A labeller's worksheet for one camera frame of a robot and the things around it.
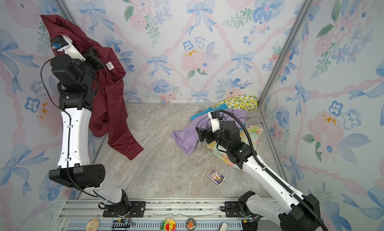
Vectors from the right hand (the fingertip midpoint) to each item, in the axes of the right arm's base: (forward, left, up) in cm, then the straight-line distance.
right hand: (204, 124), depth 74 cm
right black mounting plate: (-33, -14, -26) cm, 44 cm away
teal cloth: (+35, -17, -23) cm, 45 cm away
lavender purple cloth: (+4, +9, -19) cm, 22 cm away
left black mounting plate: (-33, +36, -27) cm, 56 cm away
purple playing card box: (-17, -7, -26) cm, 32 cm away
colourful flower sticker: (-39, +16, -25) cm, 49 cm away
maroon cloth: (+6, +52, -2) cm, 52 cm away
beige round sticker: (-40, +52, -26) cm, 70 cm away
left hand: (+13, +44, +34) cm, 57 cm away
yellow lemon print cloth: (+37, -30, -21) cm, 52 cm away
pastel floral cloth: (+11, -35, -25) cm, 45 cm away
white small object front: (-40, -9, -24) cm, 48 cm away
